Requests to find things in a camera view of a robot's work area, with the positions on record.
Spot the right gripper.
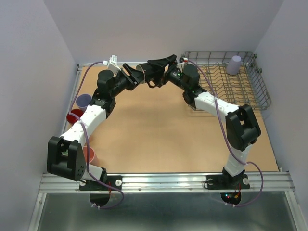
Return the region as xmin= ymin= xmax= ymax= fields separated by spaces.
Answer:
xmin=148 ymin=54 xmax=189 ymax=91

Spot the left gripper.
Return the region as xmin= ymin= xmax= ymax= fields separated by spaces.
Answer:
xmin=110 ymin=63 xmax=149 ymax=98

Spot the black mug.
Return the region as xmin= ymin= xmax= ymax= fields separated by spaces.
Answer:
xmin=136 ymin=63 xmax=165 ymax=83

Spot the lavender plastic cup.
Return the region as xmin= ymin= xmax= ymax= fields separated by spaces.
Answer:
xmin=226 ymin=55 xmax=242 ymax=75

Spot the red mug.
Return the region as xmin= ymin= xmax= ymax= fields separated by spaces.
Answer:
xmin=66 ymin=108 xmax=84 ymax=125

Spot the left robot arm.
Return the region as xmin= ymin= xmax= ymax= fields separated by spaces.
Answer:
xmin=47 ymin=64 xmax=144 ymax=190

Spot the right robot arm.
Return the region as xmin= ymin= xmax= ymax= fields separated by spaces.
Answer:
xmin=139 ymin=55 xmax=261 ymax=188

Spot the pink cup near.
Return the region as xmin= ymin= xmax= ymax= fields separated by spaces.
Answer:
xmin=83 ymin=146 xmax=99 ymax=166

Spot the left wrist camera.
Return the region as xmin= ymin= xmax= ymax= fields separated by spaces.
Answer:
xmin=107 ymin=55 xmax=121 ymax=75

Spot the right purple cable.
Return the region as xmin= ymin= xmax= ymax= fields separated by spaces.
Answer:
xmin=187 ymin=60 xmax=263 ymax=208

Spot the grey wire dish rack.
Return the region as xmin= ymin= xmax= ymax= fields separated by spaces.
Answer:
xmin=181 ymin=51 xmax=271 ymax=111

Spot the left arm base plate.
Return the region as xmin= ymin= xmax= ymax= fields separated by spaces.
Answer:
xmin=79 ymin=175 xmax=123 ymax=191

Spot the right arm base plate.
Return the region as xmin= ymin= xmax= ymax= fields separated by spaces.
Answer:
xmin=206 ymin=174 xmax=250 ymax=191

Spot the aluminium rail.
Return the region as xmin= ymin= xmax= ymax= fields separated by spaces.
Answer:
xmin=38 ymin=171 xmax=295 ymax=193

